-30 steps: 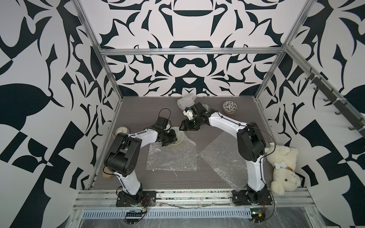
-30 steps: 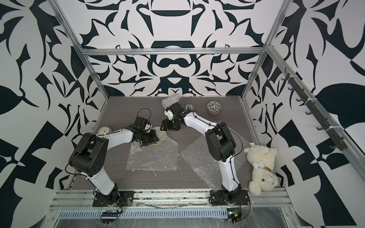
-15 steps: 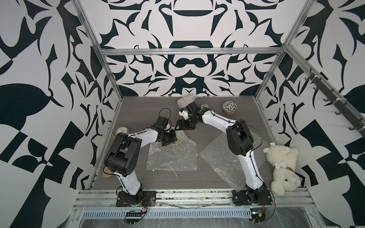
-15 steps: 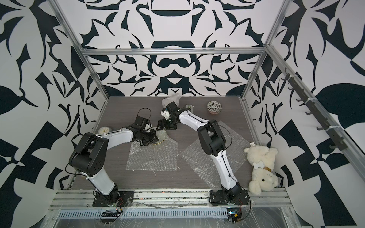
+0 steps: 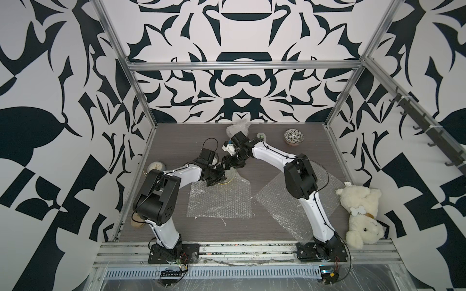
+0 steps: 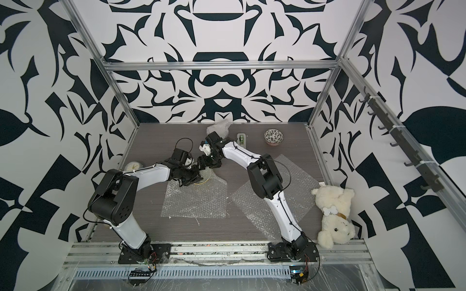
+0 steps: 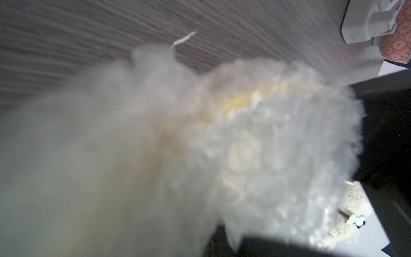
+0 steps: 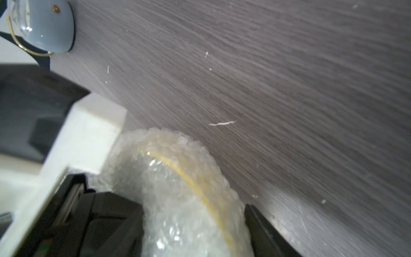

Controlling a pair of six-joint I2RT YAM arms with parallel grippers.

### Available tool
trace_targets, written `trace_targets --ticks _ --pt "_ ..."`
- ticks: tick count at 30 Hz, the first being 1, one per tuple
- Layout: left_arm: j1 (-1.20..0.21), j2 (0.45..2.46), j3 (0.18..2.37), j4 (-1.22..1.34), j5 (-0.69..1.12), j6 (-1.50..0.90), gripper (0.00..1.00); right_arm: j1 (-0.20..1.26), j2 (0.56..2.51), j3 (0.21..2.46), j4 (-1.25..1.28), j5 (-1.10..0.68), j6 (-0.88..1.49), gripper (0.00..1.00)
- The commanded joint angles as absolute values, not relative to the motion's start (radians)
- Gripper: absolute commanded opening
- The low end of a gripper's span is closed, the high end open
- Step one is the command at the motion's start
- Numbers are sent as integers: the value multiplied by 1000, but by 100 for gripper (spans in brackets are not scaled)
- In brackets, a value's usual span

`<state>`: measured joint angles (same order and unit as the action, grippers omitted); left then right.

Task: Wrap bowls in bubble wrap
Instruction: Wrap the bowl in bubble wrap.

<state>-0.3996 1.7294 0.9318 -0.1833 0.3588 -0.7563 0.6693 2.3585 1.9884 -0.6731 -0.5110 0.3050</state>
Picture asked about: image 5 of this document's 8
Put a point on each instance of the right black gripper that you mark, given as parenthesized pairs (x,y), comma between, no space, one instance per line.
(230,162)

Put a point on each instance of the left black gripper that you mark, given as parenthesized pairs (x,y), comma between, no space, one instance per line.
(221,176)

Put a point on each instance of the bubble wrap sheet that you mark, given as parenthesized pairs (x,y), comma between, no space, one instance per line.
(288,211)
(233,200)
(240,126)

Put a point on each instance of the yellow patterned bowl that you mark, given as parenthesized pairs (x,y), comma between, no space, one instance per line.
(230,175)

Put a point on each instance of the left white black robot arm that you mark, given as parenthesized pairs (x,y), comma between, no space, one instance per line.
(157,198)

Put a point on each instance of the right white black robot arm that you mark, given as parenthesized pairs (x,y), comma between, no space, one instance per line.
(300,181)

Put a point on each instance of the black white speckled bowl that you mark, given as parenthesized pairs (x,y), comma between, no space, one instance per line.
(293,137)

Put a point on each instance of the wooden oval brush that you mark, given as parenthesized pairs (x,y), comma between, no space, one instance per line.
(137,222)

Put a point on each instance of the left electronics board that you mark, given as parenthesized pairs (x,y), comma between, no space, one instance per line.
(169,277)

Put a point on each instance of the electronics board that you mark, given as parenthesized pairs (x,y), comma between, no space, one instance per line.
(329,275)
(169,277)

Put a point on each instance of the right electronics board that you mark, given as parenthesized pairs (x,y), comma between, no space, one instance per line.
(329,275)

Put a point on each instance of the white teddy bear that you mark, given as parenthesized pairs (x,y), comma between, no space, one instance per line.
(362,204)

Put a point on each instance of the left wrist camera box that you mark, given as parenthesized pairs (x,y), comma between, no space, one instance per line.
(208,157)

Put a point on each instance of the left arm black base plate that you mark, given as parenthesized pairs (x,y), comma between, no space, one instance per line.
(181,254)

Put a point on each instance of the white slotted cable duct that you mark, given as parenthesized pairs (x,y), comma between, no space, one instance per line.
(218,272)

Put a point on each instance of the aluminium frame rail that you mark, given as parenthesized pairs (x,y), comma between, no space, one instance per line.
(244,65)

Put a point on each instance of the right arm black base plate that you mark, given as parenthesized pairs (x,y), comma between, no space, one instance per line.
(318,251)

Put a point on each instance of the grey wall hook rail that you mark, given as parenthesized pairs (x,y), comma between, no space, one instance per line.
(437,133)

